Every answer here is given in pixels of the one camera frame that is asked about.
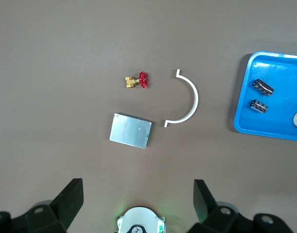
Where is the long dark cylindrical capacitor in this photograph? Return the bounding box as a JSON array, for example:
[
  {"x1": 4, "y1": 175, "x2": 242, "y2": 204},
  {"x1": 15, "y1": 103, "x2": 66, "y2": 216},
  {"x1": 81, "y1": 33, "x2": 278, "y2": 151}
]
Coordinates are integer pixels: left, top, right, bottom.
[{"x1": 251, "y1": 78, "x2": 275, "y2": 97}]

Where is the brass valve red handwheel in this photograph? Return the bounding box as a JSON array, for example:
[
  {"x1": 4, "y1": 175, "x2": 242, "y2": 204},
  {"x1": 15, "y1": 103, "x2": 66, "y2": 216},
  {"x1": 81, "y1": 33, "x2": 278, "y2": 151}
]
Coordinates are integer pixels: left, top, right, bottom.
[{"x1": 125, "y1": 71, "x2": 149, "y2": 89}]

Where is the white semicircular bracket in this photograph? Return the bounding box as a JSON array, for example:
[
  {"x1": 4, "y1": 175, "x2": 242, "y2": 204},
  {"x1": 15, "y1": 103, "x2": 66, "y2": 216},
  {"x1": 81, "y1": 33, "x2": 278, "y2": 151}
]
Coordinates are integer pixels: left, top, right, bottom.
[{"x1": 164, "y1": 69, "x2": 199, "y2": 128}]

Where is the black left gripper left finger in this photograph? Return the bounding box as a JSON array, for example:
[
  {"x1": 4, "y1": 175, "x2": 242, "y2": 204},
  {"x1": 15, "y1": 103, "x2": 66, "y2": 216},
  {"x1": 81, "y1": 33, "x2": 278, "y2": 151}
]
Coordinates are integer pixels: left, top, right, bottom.
[{"x1": 0, "y1": 178, "x2": 84, "y2": 233}]

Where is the brown table cover sheet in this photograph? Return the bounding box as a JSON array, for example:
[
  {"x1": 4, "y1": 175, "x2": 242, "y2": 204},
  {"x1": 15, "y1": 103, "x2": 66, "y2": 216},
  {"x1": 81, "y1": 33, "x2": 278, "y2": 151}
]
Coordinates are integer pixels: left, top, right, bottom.
[{"x1": 0, "y1": 0, "x2": 297, "y2": 233}]

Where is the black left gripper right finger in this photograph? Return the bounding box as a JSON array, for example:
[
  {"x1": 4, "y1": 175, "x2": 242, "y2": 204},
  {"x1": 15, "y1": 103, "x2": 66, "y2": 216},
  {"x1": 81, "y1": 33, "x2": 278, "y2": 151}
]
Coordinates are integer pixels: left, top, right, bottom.
[{"x1": 187, "y1": 179, "x2": 292, "y2": 233}]

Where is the blue plastic tray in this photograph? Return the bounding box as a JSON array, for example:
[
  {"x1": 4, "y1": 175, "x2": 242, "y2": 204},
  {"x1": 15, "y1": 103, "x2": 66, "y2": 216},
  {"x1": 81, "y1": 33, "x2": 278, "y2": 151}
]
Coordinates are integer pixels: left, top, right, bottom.
[{"x1": 233, "y1": 50, "x2": 297, "y2": 142}]

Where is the short dark cylindrical capacitor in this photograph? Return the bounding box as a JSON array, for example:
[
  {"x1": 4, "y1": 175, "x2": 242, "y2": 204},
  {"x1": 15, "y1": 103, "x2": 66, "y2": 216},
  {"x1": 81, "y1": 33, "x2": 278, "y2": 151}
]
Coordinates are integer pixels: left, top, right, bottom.
[{"x1": 249, "y1": 99, "x2": 269, "y2": 114}]

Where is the silver metal box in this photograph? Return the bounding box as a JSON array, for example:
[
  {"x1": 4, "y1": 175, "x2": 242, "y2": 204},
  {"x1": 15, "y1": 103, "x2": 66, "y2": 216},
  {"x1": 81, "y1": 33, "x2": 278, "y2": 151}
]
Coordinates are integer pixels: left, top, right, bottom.
[{"x1": 109, "y1": 112, "x2": 153, "y2": 149}]

